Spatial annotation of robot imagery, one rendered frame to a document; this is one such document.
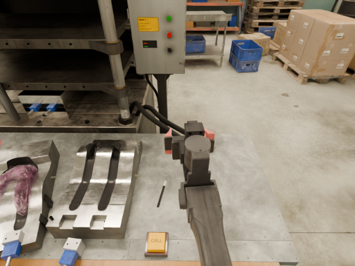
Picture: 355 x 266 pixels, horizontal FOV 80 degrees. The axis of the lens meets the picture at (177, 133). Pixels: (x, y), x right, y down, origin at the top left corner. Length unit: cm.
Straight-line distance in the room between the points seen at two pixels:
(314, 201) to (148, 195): 161
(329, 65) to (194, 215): 403
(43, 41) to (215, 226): 126
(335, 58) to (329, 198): 256
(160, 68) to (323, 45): 314
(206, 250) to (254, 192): 67
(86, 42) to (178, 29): 49
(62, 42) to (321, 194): 228
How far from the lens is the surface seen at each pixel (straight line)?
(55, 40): 139
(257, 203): 101
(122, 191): 91
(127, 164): 97
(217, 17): 410
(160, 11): 125
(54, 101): 157
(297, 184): 230
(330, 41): 412
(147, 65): 134
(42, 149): 120
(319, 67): 424
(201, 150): 44
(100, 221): 89
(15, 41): 150
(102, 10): 117
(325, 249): 203
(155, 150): 117
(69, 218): 94
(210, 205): 44
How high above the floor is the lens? 160
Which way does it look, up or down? 39 degrees down
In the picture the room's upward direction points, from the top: straight up
